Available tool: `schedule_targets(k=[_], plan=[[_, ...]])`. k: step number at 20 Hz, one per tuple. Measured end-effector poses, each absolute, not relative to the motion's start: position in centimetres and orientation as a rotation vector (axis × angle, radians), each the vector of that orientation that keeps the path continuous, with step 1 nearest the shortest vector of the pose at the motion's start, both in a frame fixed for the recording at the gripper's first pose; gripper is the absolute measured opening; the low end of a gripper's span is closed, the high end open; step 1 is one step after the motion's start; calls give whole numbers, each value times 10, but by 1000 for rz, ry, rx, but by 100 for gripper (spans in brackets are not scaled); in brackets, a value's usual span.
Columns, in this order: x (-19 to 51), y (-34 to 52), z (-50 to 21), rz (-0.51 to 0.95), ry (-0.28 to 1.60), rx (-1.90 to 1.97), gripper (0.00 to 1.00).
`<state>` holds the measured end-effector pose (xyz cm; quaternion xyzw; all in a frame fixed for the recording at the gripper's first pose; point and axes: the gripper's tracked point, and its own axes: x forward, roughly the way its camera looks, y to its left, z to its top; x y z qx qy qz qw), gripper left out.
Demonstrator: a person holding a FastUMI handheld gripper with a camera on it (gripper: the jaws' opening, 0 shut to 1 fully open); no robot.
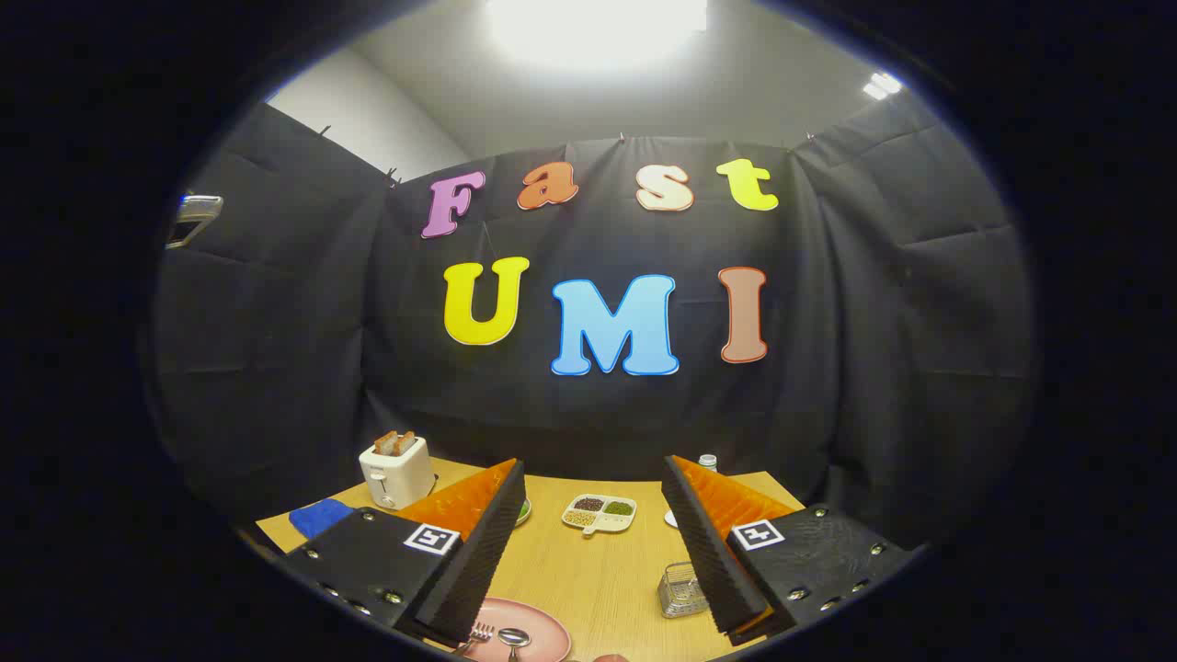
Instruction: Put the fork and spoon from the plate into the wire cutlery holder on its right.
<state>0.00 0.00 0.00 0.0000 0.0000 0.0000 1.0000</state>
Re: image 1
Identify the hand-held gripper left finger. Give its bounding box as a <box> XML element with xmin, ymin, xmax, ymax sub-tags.
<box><xmin>276</xmin><ymin>458</ymin><xmax>527</xmax><ymax>646</ymax></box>

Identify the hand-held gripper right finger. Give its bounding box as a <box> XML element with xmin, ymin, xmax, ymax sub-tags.
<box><xmin>662</xmin><ymin>454</ymin><xmax>925</xmax><ymax>646</ymax></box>

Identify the pink plate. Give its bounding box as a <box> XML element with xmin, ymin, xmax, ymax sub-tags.
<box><xmin>455</xmin><ymin>597</ymin><xmax>572</xmax><ymax>662</ymax></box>

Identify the white toaster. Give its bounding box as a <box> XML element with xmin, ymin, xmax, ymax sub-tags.
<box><xmin>359</xmin><ymin>434</ymin><xmax>438</xmax><ymax>511</ymax></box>

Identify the white divided dish of beans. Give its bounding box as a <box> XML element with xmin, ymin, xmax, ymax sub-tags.
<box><xmin>562</xmin><ymin>494</ymin><xmax>637</xmax><ymax>537</ymax></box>

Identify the blue cloth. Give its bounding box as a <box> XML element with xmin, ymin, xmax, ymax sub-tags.
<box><xmin>289</xmin><ymin>498</ymin><xmax>355</xmax><ymax>540</ymax></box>

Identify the black backdrop cloth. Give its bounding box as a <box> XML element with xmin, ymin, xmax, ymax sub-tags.
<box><xmin>147</xmin><ymin>92</ymin><xmax>1040</xmax><ymax>553</ymax></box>

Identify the silver metal fixture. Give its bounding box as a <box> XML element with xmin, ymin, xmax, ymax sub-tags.
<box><xmin>166</xmin><ymin>194</ymin><xmax>224</xmax><ymax>249</ymax></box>

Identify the large ceiling light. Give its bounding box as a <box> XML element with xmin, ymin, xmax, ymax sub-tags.
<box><xmin>486</xmin><ymin>0</ymin><xmax>709</xmax><ymax>70</ymax></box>

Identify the metal wire basket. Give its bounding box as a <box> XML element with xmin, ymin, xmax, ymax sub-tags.
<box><xmin>657</xmin><ymin>562</ymin><xmax>711</xmax><ymax>619</ymax></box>

